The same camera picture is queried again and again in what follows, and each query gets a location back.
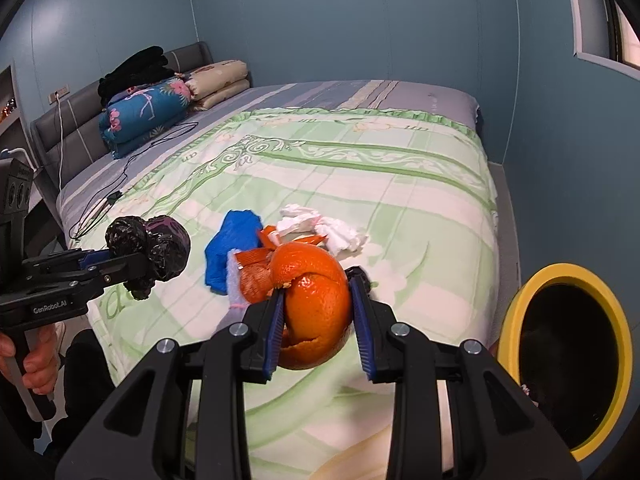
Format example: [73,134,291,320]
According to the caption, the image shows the orange peel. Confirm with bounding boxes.
[270,241,353,371]

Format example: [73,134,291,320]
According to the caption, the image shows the green patterned blanket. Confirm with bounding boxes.
[65,107,501,480]

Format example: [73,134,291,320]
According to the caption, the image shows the yellow-rimmed trash bin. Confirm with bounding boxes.
[497,262,633,463]

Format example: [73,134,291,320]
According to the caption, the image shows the orange snack wrapper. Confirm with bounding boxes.
[235,226,281,306]

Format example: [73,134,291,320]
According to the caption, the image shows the person's dark pants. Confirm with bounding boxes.
[0,327,116,480]

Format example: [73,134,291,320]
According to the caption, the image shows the black cable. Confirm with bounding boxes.
[67,122,196,241]

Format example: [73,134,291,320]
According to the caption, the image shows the black clothes pile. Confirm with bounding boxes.
[97,46,171,106]

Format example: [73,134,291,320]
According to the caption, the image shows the white tissue bundle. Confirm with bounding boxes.
[276,204,368,261]

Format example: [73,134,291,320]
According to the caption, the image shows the person's left hand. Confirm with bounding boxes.
[0,327,63,403]

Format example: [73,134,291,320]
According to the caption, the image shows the beige folded quilt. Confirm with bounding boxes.
[186,60,251,111]

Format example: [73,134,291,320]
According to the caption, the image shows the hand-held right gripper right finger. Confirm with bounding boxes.
[345,266,583,480]

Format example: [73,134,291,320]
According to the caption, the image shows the brown framed window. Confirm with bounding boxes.
[562,0,640,81]

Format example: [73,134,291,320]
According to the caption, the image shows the grey padded headboard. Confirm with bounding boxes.
[30,41,211,196]

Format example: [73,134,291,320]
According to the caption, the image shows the blue floral folded quilt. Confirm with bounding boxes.
[97,79,193,160]

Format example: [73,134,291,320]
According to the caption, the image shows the bed with striped sheet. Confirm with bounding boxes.
[52,79,521,480]

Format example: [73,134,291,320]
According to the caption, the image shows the blue crumpled cloth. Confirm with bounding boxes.
[204,209,264,293]

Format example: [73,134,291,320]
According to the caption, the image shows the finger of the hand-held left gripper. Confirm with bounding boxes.
[30,247,121,273]
[65,252,153,293]

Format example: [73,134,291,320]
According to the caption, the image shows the black plastic bag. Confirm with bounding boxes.
[105,215,192,301]

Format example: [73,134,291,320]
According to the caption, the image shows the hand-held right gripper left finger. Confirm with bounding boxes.
[55,287,288,480]

